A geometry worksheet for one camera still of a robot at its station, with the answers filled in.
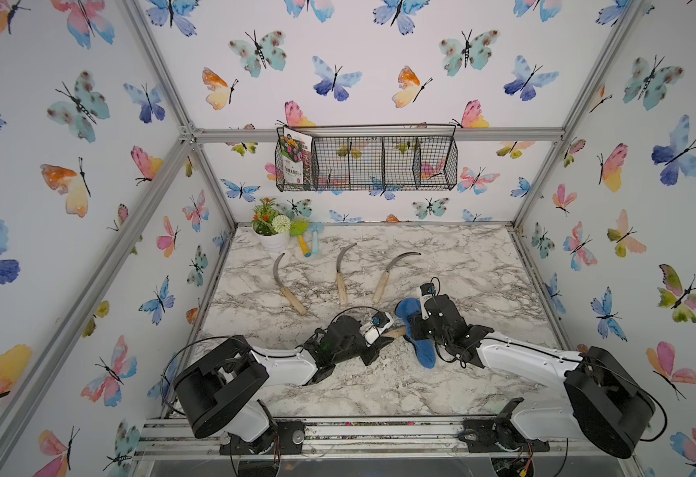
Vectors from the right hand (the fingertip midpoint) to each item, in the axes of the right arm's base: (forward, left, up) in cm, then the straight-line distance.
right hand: (412, 315), depth 87 cm
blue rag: (-10, -3, 0) cm, 10 cm away
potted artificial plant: (+27, +47, +6) cm, 55 cm away
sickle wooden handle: (+6, +37, -7) cm, 38 cm away
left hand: (-6, +6, +1) cm, 9 cm away
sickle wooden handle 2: (+12, +22, -7) cm, 26 cm away
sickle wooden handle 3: (+14, +9, -7) cm, 18 cm away
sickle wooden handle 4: (-6, +5, +1) cm, 8 cm away
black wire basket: (+45, +16, +22) cm, 52 cm away
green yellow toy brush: (+39, +42, -6) cm, 57 cm away
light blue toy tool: (+40, +35, -7) cm, 54 cm away
